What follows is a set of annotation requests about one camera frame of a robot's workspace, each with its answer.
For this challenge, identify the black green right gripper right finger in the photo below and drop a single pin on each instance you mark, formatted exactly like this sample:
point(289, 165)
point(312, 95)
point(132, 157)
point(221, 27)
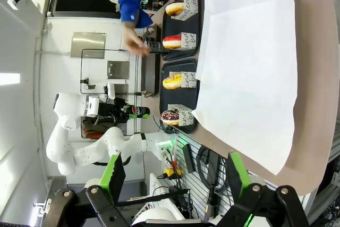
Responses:
point(236, 176)

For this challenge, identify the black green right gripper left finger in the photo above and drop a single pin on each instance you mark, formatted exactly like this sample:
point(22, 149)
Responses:
point(114, 179)

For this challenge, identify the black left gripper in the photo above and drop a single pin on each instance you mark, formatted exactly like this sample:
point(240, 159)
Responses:
point(107, 111)

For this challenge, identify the black Pepsi can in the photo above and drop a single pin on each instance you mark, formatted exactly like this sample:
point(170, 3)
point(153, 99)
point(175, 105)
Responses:
point(152, 41)
point(139, 110)

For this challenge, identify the dark sprinkled donut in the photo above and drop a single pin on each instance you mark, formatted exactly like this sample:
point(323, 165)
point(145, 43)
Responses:
point(170, 116)

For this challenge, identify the yellow sprinkled donut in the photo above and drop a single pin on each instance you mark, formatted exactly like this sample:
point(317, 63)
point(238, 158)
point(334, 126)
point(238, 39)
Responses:
point(172, 83)

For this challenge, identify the red iced donut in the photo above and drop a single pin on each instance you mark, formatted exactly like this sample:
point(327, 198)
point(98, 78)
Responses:
point(171, 42)

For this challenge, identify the chocolate iced donut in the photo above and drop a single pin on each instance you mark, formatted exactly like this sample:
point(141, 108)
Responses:
point(174, 7)

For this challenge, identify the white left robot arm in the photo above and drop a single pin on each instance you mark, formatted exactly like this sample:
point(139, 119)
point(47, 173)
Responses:
point(87, 152)

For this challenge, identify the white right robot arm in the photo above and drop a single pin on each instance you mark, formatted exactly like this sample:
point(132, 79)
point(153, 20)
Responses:
point(156, 217)

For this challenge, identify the person's right forearm blue sleeve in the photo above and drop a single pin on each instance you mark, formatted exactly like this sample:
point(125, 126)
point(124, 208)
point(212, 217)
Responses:
point(130, 1)

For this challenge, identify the person's right hand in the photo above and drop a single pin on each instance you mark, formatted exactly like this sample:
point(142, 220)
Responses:
point(132, 39)

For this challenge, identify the white small box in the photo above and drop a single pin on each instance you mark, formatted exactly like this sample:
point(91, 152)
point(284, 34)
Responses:
point(111, 91)

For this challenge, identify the red bag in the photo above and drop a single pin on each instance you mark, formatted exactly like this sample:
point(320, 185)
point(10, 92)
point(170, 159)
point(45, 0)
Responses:
point(93, 134)

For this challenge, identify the white slatted panel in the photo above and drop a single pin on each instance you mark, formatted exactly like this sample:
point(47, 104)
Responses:
point(191, 181)

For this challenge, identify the brown plastic tray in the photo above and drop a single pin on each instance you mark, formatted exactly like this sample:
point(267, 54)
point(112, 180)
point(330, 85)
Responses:
point(150, 72)

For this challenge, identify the black webcam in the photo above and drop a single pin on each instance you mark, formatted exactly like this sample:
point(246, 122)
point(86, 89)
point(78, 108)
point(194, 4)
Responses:
point(86, 80)

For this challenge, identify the black rod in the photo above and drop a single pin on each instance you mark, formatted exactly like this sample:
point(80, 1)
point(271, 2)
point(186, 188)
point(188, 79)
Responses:
point(159, 197)

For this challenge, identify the black plastic tray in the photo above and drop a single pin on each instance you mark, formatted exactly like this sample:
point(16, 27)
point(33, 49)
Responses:
point(170, 26)
point(170, 96)

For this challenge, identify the black power box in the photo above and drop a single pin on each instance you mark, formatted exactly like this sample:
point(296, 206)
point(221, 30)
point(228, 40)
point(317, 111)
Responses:
point(189, 158)

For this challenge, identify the yellow emergency stop box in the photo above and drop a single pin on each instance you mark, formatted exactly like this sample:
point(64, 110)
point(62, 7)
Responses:
point(172, 172)

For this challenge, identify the aluminium rack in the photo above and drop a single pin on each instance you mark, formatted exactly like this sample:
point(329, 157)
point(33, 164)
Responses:
point(326, 192)

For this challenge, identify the white paper sheet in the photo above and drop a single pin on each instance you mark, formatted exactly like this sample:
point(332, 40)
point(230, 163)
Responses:
point(247, 78)

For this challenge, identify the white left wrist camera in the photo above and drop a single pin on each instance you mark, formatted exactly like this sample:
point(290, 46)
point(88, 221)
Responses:
point(93, 106)

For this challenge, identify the small metal wall panel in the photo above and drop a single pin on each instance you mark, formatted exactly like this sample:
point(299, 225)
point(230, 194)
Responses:
point(118, 69)

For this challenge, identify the black tube frame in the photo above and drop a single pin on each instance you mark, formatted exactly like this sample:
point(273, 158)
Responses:
point(106, 49)

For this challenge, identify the large metal wall panel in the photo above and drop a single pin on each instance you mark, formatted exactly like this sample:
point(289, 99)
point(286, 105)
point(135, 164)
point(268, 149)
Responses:
point(88, 45)

